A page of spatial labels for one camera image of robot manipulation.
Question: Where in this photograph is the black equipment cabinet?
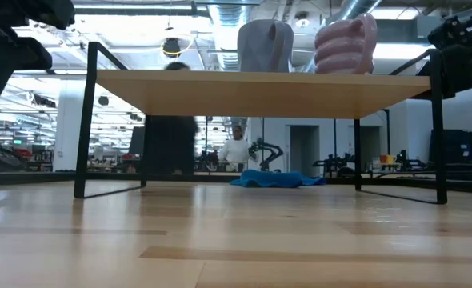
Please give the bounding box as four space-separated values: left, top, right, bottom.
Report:
428 128 472 182

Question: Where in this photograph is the person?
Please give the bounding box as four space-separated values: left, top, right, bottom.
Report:
144 61 200 176
218 124 254 173

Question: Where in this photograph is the blue-grey mug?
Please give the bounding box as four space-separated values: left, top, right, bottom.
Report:
237 18 295 74

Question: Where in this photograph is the black monitor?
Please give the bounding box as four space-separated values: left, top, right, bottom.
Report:
128 126 146 156

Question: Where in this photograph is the wooden shelf with black frame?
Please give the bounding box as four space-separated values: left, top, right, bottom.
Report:
73 41 448 205

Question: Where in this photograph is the wooden background workbench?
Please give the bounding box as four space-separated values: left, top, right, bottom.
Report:
355 161 441 179

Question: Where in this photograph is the black table edge rail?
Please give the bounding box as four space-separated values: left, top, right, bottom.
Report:
0 170 472 194

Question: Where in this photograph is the silver ventilation duct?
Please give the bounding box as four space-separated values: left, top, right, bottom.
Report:
207 2 257 72

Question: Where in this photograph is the blue cloth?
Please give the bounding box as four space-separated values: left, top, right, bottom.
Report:
229 169 327 189

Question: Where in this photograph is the black ceiling dome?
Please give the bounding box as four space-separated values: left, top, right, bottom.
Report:
162 37 182 59

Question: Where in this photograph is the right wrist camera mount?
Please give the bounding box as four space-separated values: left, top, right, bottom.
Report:
426 14 472 50

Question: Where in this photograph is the pink ribbed mug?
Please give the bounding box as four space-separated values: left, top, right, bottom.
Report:
314 12 378 75

